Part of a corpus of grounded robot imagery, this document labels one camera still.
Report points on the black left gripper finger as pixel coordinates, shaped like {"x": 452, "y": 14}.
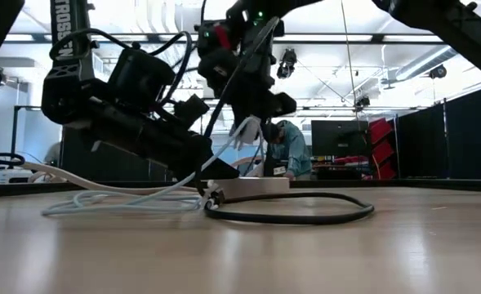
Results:
{"x": 211, "y": 176}
{"x": 199, "y": 159}

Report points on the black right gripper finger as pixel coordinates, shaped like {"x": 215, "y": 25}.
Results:
{"x": 237, "y": 116}
{"x": 265, "y": 116}

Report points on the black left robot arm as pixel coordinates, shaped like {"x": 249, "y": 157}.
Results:
{"x": 66, "y": 94}

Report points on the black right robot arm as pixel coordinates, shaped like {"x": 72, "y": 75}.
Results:
{"x": 448, "y": 24}

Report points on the person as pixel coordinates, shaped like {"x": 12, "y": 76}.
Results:
{"x": 295, "y": 147}

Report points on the black partition curtain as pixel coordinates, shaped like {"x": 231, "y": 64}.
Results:
{"x": 473, "y": 134}
{"x": 101, "y": 163}

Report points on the black monitor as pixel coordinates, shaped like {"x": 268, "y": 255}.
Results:
{"x": 338, "y": 139}

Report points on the small black hanging device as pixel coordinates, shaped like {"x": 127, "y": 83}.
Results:
{"x": 362, "y": 103}

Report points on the red bin rack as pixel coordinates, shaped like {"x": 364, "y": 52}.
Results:
{"x": 381, "y": 153}

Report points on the black overhead camera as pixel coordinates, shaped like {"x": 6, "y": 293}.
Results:
{"x": 287, "y": 63}

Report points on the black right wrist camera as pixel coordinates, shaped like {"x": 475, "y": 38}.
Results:
{"x": 211, "y": 73}

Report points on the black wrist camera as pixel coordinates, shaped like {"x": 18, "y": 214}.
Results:
{"x": 211, "y": 73}
{"x": 191, "y": 110}

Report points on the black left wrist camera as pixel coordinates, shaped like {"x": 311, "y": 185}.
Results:
{"x": 191, "y": 110}

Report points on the black background rig frame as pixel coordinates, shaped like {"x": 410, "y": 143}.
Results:
{"x": 14, "y": 130}

